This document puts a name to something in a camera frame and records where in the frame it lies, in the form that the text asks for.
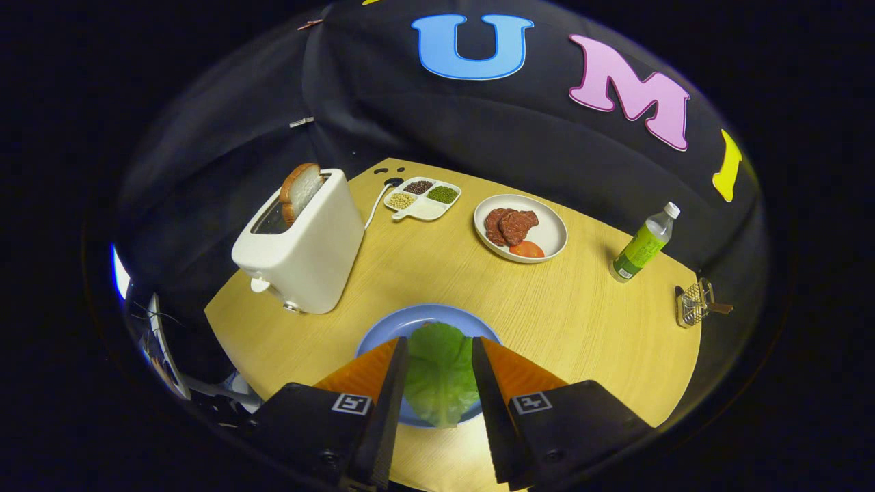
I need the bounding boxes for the white divided dish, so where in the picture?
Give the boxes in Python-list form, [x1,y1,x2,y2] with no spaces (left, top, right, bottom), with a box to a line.
[383,177,462,223]

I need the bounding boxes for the round white plate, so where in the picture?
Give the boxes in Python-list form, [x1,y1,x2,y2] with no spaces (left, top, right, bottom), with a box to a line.
[473,194,569,264]

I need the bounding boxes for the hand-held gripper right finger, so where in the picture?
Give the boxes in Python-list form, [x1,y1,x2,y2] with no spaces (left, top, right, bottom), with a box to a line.
[471,336,655,492]

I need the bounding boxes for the blue plate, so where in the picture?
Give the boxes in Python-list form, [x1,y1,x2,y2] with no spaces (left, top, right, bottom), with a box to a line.
[355,304,503,428]

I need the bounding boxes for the white toaster cable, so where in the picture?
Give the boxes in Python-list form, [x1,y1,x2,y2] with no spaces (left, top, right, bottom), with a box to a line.
[364,179,404,231]

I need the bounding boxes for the green lettuce leaf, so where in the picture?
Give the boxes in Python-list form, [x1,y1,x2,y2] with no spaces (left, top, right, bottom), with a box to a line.
[403,321,481,429]

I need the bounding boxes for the white toaster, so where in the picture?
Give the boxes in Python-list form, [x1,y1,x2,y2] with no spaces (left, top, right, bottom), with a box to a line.
[231,168,366,315]

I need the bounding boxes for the black backdrop cloth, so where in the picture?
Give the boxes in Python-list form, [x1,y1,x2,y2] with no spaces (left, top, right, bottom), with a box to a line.
[113,0,770,342]

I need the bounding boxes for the green label plastic bottle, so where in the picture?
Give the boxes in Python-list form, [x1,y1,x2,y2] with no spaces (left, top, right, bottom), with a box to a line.
[610,202,682,284]

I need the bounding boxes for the bread slice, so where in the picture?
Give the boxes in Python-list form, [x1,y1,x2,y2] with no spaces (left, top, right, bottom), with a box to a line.
[279,163,325,228]

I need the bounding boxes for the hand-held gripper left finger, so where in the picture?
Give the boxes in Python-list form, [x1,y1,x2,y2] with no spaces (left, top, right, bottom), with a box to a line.
[236,336,409,492]

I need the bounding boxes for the wire basket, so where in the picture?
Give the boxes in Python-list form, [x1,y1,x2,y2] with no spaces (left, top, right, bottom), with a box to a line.
[675,277,718,329]

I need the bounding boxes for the brown meat slice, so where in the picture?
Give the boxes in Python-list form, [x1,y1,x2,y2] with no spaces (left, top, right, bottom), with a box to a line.
[498,210,540,247]
[484,208,513,247]

